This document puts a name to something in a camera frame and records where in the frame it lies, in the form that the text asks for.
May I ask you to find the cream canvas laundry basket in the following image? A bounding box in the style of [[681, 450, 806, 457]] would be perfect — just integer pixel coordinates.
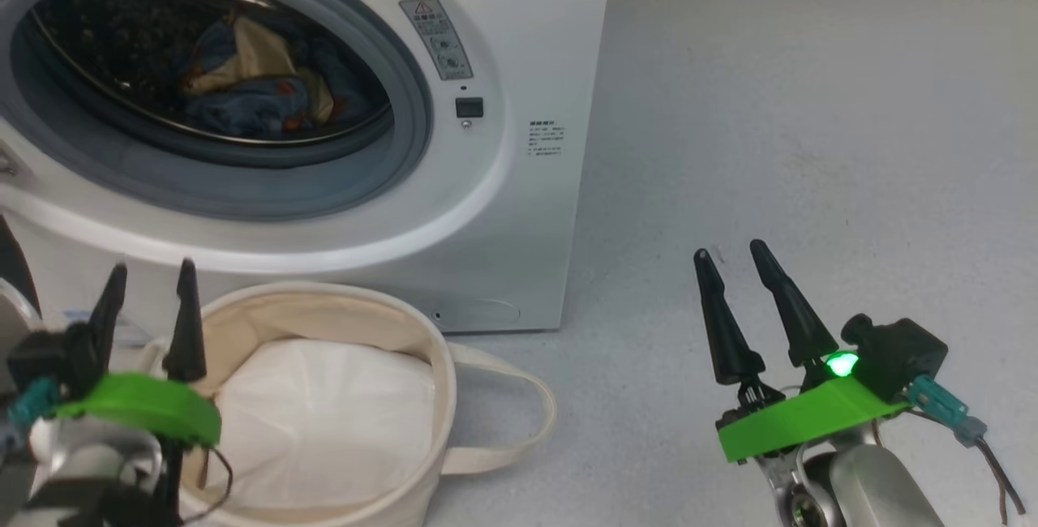
[[138, 281, 558, 527]]

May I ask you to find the right gripper cable teal connector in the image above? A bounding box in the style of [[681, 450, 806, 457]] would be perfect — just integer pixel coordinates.
[[907, 375, 1027, 516]]

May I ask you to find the steel drum with clothes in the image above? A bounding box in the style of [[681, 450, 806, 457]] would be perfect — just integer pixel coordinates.
[[28, 0, 394, 147]]

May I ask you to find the blue cartoon print garment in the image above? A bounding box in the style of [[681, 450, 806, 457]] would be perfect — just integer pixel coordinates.
[[174, 16, 366, 139]]

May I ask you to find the beige garment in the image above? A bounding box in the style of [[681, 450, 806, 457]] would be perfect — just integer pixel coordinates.
[[182, 16, 335, 124]]

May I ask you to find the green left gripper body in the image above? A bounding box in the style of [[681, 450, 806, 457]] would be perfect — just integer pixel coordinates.
[[53, 371, 222, 448]]

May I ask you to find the grey warning sticker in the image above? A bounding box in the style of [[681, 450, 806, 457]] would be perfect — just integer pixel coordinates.
[[399, 0, 475, 82]]

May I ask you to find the thin black left gripper cable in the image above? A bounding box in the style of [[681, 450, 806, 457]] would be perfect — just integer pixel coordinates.
[[182, 446, 236, 524]]

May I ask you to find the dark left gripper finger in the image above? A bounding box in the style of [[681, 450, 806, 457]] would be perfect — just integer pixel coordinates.
[[162, 259, 208, 383], [85, 262, 129, 366]]

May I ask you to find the white front-load washing machine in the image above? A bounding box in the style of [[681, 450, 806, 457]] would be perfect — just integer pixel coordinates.
[[0, 0, 615, 335]]

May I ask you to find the white cloth pad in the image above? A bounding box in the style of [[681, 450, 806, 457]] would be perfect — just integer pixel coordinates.
[[212, 338, 439, 510]]

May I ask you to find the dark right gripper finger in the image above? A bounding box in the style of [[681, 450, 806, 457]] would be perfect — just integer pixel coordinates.
[[693, 248, 766, 386], [749, 239, 840, 368]]

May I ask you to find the round filter cover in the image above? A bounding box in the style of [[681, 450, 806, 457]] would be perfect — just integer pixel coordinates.
[[430, 298, 521, 329]]

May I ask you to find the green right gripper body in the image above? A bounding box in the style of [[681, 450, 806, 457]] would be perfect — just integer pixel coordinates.
[[715, 377, 909, 465]]

